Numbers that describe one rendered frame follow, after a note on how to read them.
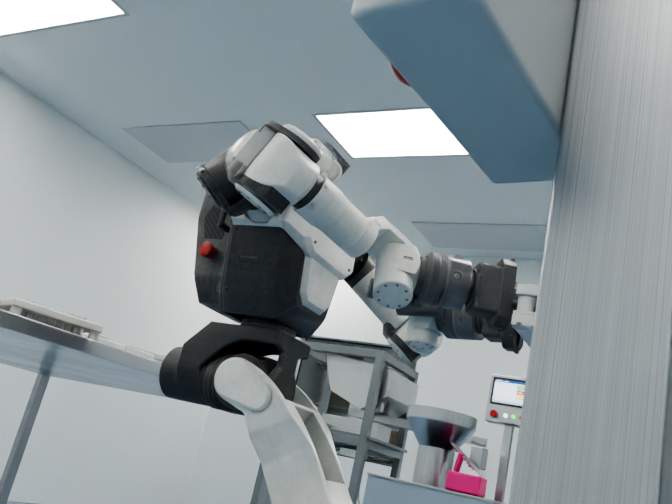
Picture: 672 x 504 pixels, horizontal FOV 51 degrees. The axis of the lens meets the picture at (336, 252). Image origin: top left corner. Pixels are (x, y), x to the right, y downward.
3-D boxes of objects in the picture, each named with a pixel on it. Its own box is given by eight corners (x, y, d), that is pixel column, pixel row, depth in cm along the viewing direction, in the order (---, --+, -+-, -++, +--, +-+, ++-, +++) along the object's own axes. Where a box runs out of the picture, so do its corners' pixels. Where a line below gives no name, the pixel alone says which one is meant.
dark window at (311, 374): (279, 444, 685) (305, 335, 718) (279, 444, 685) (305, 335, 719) (402, 471, 619) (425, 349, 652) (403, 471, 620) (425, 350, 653)
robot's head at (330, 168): (289, 174, 152) (299, 138, 154) (311, 194, 160) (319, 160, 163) (315, 174, 149) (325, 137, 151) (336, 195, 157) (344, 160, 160)
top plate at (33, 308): (-16, 307, 193) (-13, 300, 194) (68, 333, 208) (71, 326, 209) (12, 305, 175) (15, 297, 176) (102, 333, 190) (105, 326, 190)
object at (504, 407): (471, 496, 346) (490, 372, 364) (477, 498, 354) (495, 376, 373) (517, 507, 334) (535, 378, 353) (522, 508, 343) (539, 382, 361)
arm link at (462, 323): (533, 295, 136) (475, 294, 143) (516, 279, 129) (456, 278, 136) (525, 358, 132) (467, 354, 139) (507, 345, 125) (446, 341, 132)
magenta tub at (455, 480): (443, 489, 319) (447, 469, 321) (452, 491, 328) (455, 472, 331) (477, 496, 311) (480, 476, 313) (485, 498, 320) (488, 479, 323)
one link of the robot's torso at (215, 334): (148, 392, 145) (173, 311, 151) (185, 404, 156) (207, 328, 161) (259, 416, 132) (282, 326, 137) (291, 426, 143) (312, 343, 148)
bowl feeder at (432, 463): (383, 476, 347) (398, 401, 358) (410, 483, 376) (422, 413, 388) (479, 497, 323) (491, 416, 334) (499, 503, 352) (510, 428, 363)
